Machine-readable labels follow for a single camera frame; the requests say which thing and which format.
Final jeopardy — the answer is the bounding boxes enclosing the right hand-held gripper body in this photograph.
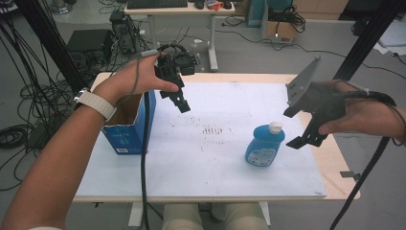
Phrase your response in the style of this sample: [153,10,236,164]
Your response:
[282,56,348,125]

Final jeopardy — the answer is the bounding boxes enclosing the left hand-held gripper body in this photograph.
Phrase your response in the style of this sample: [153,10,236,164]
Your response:
[153,43,201,94]

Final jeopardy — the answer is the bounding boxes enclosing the blue bottle with white cap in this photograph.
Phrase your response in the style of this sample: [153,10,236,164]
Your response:
[244,121,286,167]

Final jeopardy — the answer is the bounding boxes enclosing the blue cardboard box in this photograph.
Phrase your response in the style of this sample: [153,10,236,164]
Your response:
[101,89,157,156]

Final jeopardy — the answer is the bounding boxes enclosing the person's left hand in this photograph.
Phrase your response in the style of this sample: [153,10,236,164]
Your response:
[92,52,180,106]

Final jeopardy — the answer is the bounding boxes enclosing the person's right hand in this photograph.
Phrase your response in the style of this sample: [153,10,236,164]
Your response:
[318,80,406,145]

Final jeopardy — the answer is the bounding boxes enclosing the black tape strip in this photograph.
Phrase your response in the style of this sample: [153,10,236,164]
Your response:
[339,170,362,182]

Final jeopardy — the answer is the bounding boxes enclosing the light wooden table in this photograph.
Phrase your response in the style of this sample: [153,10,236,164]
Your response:
[72,71,362,204]

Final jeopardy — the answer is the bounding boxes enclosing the white-legged desk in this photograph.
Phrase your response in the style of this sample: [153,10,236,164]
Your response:
[124,1,237,73]

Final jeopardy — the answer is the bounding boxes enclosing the black computer tower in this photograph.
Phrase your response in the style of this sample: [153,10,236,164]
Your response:
[109,10,142,56]

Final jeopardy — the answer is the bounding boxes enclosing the black keyboard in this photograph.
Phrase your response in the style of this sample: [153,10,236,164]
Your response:
[126,0,190,10]

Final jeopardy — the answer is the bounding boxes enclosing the white board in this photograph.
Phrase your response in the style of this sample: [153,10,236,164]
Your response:
[76,80,327,197]

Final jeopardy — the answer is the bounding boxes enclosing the white band wristwatch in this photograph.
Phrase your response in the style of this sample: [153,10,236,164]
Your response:
[73,87,118,122]

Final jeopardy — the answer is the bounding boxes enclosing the orange small object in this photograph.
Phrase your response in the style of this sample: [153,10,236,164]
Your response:
[206,0,224,12]

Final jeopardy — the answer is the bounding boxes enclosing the black metal stand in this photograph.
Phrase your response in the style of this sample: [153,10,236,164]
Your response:
[13,0,89,94]
[333,0,406,81]

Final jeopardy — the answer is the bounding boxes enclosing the brown cardboard box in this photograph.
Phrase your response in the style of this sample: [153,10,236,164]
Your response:
[260,6,300,45]

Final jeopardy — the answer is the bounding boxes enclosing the black equipment case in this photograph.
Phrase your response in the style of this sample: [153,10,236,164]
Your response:
[65,29,115,66]

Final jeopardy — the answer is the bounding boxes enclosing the light wooden cabinet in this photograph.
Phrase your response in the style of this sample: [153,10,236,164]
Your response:
[293,0,350,20]

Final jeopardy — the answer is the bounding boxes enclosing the white table leg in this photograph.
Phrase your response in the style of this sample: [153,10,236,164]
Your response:
[126,201,145,228]
[259,201,272,226]

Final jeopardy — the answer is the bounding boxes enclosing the white paper sheets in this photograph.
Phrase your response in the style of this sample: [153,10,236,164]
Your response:
[372,18,406,58]

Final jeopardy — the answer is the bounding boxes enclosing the teal bin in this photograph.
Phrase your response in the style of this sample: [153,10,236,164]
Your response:
[245,0,295,29]

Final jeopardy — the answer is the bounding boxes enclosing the person's right leg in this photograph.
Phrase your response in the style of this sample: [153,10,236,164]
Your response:
[213,202,271,230]

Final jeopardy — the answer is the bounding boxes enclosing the person's leg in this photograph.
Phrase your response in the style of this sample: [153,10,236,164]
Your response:
[161,202,206,230]
[213,202,271,230]

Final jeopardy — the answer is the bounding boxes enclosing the person's left leg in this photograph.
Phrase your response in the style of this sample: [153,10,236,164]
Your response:
[161,202,206,230]

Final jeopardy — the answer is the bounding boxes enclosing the clear container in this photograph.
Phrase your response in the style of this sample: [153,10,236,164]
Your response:
[51,0,70,14]

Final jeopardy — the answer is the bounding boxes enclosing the short black cable loop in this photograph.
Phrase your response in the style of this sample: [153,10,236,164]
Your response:
[157,42,189,55]

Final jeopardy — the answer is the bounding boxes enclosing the grey wrist cord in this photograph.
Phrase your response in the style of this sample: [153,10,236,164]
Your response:
[334,79,406,148]
[109,48,161,97]

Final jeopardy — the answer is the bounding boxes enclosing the long black floor cable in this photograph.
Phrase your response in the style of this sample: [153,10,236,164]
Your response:
[207,27,406,81]

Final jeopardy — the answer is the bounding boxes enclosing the tangled black cables in box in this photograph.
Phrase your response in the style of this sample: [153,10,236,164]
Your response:
[267,4,306,35]

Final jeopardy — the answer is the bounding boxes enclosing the black floor cable bundle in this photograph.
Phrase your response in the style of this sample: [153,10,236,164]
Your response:
[0,18,79,193]

